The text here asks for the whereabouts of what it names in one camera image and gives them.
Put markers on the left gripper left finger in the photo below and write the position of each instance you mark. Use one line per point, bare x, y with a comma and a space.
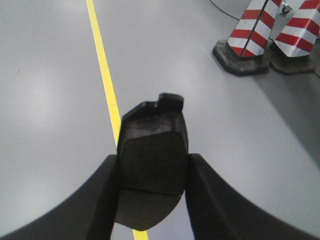
88, 214

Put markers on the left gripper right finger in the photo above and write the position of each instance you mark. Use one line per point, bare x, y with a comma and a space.
218, 212

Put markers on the brake pad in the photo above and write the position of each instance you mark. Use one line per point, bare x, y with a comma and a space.
153, 158

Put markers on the yellow floor tape line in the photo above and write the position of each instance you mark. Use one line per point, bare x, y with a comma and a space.
108, 84

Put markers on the left striped traffic cone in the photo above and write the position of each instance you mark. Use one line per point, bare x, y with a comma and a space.
242, 54

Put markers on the striped traffic cone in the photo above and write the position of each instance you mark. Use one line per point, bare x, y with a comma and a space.
289, 53
242, 54

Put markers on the right striped traffic cone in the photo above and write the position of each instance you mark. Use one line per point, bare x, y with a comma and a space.
289, 53

